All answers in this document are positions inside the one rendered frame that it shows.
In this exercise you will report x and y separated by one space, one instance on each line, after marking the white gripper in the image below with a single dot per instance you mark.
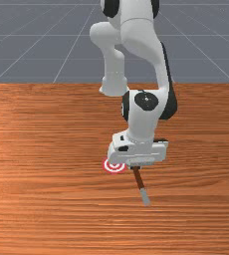
136 153

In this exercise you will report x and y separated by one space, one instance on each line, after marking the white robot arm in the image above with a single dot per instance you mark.
143 50

